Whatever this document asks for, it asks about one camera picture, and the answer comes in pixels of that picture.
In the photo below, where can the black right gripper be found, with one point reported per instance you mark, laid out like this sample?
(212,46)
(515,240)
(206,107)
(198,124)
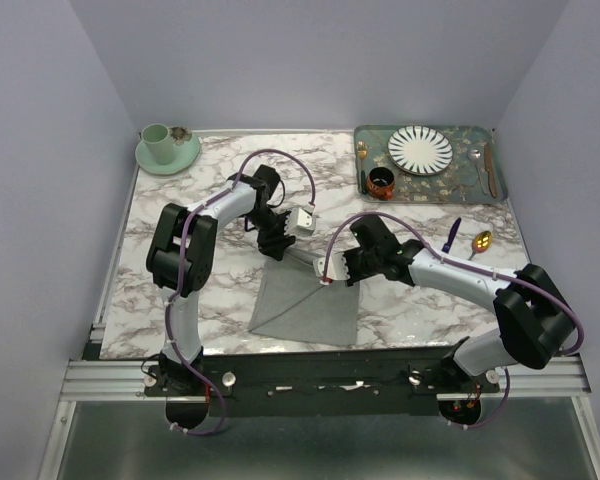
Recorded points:
(353,277)

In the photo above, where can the aluminium extrusion rail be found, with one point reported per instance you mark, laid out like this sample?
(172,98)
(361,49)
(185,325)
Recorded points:
(120,381)

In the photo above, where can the black metal base frame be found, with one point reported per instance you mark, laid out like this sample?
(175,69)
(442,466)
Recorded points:
(328,383)

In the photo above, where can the silver spoon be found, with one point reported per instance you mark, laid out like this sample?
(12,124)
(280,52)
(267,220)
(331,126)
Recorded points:
(474,156)

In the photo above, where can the gold spoon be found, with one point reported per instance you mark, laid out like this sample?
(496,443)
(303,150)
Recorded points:
(481,243)

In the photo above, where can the grey woven cloth napkin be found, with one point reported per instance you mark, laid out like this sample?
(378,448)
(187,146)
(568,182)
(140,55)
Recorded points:
(292,305)

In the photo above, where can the brown wooden knife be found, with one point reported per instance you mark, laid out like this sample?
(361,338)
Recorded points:
(489,168)

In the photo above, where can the white blue striped plate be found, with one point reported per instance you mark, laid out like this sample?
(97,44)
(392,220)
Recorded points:
(420,150)

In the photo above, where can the mint green floral plate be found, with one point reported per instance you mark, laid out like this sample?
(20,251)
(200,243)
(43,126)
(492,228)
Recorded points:
(186,148)

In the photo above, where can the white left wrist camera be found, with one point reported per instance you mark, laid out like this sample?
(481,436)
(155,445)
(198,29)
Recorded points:
(300,222)

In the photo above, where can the teal floral serving tray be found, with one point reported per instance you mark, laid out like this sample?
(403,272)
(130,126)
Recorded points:
(457,184)

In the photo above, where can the gold fork green handle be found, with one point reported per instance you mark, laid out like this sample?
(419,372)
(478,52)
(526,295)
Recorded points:
(361,156)

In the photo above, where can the blue handled utensil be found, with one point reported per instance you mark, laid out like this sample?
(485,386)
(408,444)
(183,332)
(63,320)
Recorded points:
(452,235)

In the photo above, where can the mint green cup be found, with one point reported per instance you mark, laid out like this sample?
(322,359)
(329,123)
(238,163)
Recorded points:
(157,139)

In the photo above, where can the red black tea cup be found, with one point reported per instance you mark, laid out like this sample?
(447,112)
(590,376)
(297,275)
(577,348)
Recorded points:
(380,183)

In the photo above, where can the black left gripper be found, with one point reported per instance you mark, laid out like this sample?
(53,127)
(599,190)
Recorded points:
(276,245)

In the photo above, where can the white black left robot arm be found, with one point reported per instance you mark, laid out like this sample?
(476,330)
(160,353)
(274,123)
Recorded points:
(181,254)

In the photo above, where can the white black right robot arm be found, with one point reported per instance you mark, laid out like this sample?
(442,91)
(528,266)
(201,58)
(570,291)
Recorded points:
(532,319)

